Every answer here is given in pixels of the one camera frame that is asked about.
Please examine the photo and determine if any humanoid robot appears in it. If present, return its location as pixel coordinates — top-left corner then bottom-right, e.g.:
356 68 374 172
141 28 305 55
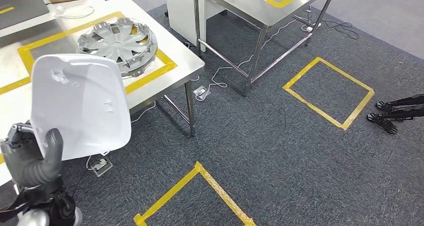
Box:
366 94 424 134

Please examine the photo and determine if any white desk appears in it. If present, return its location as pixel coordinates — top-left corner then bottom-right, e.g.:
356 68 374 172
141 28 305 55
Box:
164 0 229 48

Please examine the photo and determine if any floor socket box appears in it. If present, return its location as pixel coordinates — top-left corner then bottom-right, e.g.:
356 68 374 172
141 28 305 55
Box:
90 156 114 178
193 86 212 101

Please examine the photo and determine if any white plastic shell part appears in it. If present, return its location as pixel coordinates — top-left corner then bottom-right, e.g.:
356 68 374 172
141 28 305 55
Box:
30 53 132 161

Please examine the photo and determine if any silver wheel hubcap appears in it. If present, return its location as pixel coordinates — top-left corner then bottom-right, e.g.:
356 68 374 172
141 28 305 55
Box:
76 18 159 78

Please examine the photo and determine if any white cable with adapter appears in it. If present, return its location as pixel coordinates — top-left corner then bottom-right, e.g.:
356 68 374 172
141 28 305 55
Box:
54 5 95 20

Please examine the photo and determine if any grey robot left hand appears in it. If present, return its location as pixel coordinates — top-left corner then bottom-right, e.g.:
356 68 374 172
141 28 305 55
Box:
0 121 64 187

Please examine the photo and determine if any yellow floor tape square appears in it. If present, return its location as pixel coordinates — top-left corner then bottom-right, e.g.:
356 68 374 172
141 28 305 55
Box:
133 161 258 226

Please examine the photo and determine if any black floor cable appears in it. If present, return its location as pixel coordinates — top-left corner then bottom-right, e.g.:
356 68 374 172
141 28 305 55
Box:
306 5 360 40

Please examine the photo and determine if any white power adapter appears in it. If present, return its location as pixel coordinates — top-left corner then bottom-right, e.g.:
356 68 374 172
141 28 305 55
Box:
301 23 322 33

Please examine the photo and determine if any steel workbench table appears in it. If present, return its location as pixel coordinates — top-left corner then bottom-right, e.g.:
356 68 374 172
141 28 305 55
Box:
0 0 206 187

